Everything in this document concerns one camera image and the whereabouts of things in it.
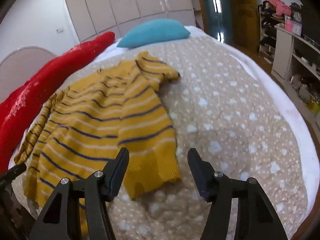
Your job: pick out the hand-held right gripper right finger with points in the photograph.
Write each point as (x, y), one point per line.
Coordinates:
(196, 173)

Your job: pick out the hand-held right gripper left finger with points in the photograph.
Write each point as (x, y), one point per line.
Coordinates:
(117, 178)

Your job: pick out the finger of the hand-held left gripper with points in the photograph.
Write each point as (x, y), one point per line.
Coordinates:
(13, 171)

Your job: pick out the yellow striped sweater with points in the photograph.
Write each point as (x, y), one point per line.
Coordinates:
(100, 117)

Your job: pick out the pink clothes pile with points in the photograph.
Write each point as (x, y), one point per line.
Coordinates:
(280, 6)

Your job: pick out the beige spotted blanket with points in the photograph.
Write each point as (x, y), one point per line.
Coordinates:
(225, 105)

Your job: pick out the red long pillow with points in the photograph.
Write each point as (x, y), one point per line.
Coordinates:
(37, 87)

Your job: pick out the grey rounded headboard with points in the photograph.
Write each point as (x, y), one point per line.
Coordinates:
(15, 65)

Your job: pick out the white bed sheet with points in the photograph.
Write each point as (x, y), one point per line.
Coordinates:
(280, 85)

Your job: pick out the teal pillow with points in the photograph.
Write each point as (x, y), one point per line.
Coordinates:
(155, 31)

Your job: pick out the white shelf unit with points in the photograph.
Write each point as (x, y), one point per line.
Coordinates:
(285, 52)

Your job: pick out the yellow wooden door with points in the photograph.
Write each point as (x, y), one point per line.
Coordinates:
(243, 15)

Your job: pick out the pink box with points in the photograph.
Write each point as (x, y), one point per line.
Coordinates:
(292, 26)

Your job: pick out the white glossy wardrobe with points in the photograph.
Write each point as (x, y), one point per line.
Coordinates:
(125, 0)

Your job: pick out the white wall socket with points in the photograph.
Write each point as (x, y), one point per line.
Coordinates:
(59, 30)

